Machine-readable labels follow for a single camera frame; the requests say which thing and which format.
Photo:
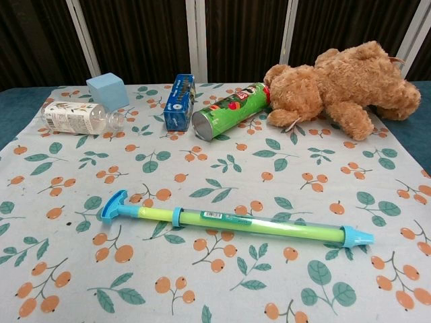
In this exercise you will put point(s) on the green and blue water pump toy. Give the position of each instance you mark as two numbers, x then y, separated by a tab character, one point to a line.
235	223

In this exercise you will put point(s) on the light blue foam cube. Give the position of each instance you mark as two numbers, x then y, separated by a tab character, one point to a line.
107	92

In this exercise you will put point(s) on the white frame post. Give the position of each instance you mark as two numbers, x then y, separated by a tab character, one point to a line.
197	40
84	40
412	33
288	33

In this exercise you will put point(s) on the blue cardboard box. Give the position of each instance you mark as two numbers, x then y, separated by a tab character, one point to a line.
178	104

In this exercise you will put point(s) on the clear plastic bottle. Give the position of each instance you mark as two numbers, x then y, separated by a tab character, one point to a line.
70	117

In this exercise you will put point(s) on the green chips can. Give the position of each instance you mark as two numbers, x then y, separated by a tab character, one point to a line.
229	111

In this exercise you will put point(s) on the dark brown pleated curtain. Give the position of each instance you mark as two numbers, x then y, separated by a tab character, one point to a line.
141	40

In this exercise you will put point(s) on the brown plush teddy bear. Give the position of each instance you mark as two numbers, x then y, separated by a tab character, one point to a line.
353	84

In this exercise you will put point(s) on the floral print tablecloth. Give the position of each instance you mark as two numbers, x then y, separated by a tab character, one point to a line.
215	286

